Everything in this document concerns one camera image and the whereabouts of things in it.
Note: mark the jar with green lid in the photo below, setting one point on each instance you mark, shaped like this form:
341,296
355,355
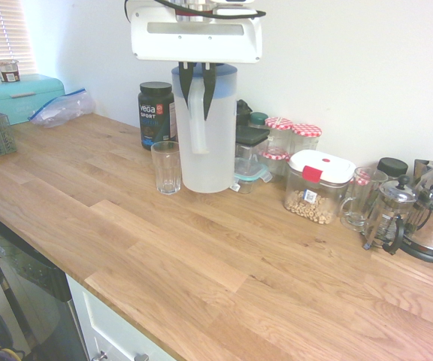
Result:
258,118

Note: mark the black Vega protein tub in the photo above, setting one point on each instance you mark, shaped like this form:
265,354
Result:
152,113

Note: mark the translucent pitcher with blue lid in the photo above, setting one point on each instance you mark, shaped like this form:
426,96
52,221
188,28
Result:
216,150

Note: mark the clear drinking glass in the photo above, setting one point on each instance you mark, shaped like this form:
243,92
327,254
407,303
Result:
165,169

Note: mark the clear glass mug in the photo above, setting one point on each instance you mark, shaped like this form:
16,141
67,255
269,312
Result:
363,210

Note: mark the white and brown cup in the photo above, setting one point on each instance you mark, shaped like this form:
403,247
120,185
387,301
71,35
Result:
6,71

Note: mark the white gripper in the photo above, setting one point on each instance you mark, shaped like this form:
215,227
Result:
194,47

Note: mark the clear plastic zip bag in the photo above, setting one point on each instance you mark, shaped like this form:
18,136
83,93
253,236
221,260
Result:
62,109

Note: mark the jar with black lid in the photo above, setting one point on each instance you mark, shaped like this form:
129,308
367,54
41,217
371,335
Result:
392,165

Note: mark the small jar red gingham lid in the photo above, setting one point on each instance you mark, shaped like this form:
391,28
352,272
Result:
274,156

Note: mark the glass French press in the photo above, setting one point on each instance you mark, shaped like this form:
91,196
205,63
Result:
389,214

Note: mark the white cabinet drawer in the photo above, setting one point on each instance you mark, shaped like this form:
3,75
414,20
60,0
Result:
107,327

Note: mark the teal bread box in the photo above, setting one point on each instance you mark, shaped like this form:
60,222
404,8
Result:
21,97

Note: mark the black shaker bottle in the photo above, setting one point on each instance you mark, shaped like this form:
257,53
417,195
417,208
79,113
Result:
243,113

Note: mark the black dishwasher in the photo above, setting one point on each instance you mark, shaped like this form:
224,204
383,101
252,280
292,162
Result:
32,286

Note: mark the window blinds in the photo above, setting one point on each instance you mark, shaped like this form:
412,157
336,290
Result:
2,30

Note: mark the glass container with teal lid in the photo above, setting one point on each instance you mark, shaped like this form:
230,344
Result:
250,176

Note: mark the cereal container with white lid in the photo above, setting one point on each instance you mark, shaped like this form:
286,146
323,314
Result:
329,169

